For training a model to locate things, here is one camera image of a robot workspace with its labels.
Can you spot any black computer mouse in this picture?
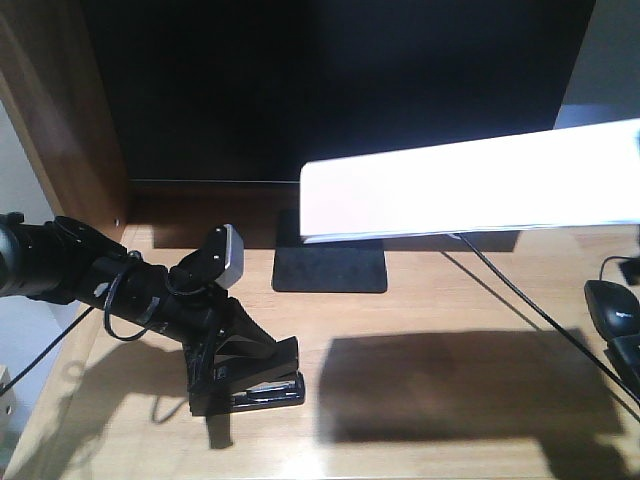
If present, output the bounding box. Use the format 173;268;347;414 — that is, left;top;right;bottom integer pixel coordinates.
584;280;639;341

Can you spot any wooden shelf unit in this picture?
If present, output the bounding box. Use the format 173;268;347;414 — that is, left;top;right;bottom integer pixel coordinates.
0;0;134;241

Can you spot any black computer monitor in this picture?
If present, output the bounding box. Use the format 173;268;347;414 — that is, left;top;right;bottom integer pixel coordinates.
81;1;594;184

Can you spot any white paper stack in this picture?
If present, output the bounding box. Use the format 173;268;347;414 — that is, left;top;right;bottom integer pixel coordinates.
299;119;639;243

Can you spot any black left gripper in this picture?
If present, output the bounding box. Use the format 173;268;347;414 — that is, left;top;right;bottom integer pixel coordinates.
149;264;281;396

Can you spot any black monitor stand base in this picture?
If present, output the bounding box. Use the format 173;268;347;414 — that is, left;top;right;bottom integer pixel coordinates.
271;209;388;294

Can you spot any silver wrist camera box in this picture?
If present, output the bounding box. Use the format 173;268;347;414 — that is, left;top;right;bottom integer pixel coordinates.
186;224;244;290

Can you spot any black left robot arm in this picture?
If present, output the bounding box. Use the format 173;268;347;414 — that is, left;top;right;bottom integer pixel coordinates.
1;212;276;374

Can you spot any black keyboard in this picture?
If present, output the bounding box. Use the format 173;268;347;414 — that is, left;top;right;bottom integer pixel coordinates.
608;333;639;395

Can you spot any black cable right of laptop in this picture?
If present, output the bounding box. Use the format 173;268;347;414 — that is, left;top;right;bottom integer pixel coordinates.
449;232;640;409

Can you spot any black stapler with orange button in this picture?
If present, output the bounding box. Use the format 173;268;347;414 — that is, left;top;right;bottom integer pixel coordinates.
184;337;306;417

